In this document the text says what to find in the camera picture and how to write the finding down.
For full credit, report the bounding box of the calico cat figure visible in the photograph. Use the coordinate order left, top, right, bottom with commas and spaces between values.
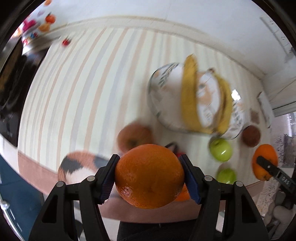
57, 151, 111, 186

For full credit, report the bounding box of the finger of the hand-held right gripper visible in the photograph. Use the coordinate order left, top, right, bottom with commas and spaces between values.
257, 156, 281, 178

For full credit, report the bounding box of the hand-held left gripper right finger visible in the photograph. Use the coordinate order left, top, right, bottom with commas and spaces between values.
178, 154, 270, 241

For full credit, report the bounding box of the green apple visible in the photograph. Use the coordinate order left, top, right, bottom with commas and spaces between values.
209, 138, 232, 162
216, 168, 237, 184

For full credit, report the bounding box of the brown peach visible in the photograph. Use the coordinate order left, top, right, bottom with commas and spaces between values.
242, 125, 261, 147

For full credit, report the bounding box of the yellow banana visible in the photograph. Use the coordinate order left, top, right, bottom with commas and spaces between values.
208, 68, 226, 131
181, 54, 203, 132
214, 72, 233, 135

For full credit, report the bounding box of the red apple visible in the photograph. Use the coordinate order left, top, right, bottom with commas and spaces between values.
117, 123, 155, 154

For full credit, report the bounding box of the striped tablecloth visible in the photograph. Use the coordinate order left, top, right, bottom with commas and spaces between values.
17, 28, 275, 220

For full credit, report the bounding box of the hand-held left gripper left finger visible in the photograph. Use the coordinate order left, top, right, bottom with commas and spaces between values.
28, 154, 121, 241

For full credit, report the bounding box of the large orange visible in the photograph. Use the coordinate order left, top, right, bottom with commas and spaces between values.
115, 144, 185, 208

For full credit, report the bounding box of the glass fruit bowl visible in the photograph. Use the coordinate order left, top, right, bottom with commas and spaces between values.
148, 62, 245, 139

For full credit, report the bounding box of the black appliance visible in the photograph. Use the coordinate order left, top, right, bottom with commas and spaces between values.
0, 42, 50, 146

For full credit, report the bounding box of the cluster of fridge magnets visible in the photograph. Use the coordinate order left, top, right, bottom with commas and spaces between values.
14, 0, 57, 44

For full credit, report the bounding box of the small orange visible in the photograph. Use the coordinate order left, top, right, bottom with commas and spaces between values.
176, 184, 191, 202
252, 144, 278, 181

